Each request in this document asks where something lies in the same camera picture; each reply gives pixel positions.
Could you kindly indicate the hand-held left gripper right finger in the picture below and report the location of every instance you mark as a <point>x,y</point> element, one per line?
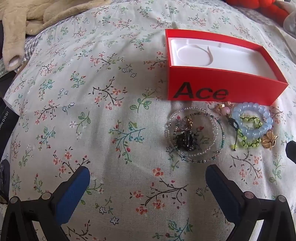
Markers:
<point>222,185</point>

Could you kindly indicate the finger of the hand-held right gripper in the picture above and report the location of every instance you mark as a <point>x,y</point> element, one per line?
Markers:
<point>291,150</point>

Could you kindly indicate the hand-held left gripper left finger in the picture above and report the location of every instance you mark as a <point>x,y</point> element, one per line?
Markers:
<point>74,190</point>

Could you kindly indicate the black hair clip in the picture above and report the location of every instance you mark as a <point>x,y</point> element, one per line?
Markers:
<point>185,141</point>

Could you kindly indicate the pink bead charm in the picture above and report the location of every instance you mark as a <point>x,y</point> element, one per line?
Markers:
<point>225,111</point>

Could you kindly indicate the red box with white insert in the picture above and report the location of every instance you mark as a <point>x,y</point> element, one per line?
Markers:
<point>208,78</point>

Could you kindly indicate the black printed box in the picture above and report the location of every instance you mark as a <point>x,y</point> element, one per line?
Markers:
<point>7,125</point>

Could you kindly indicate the red plush toy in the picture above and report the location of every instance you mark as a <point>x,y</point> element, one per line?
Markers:
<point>266,9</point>

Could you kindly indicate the grey checked cloth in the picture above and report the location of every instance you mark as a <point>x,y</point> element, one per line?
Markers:
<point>30,44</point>

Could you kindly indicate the beige plush blanket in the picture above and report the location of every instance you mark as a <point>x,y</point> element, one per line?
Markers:
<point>13,34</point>

